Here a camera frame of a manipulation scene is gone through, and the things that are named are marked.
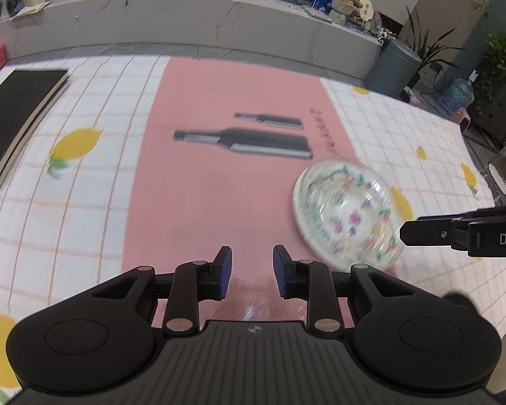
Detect pink printed mat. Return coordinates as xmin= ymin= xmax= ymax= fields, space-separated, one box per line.
xmin=121 ymin=57 xmax=357 ymax=332

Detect green potted plant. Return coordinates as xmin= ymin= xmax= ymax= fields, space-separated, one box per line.
xmin=404 ymin=5 xmax=467 ymax=74

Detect white marble ledge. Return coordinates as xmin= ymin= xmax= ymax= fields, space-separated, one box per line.
xmin=0 ymin=0 xmax=385 ymax=89

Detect floral print glass plate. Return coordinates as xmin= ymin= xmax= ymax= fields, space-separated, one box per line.
xmin=293 ymin=158 xmax=405 ymax=270

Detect yellowish paper sheets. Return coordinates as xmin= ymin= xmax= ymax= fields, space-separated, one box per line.
xmin=9 ymin=2 xmax=52 ymax=20

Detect blue water bottle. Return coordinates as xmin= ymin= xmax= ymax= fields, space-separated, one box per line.
xmin=438 ymin=72 xmax=476 ymax=115

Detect grey round bin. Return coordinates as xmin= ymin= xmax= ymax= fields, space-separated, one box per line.
xmin=365 ymin=39 xmax=423 ymax=99

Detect black notebook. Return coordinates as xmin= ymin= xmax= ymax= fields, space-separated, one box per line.
xmin=0 ymin=69 xmax=72 ymax=191

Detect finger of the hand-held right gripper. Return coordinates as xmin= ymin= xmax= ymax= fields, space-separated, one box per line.
xmin=398 ymin=215 xmax=471 ymax=249

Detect lemon print checked tablecloth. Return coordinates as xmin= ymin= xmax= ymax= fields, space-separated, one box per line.
xmin=0 ymin=55 xmax=506 ymax=405

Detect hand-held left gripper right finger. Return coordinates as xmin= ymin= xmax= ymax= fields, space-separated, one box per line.
xmin=273 ymin=245 xmax=426 ymax=335

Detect dark cabinet with plants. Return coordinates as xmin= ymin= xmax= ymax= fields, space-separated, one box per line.
xmin=472 ymin=29 xmax=506 ymax=146

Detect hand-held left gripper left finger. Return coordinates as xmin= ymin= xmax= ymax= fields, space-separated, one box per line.
xmin=86 ymin=246 xmax=232 ymax=337

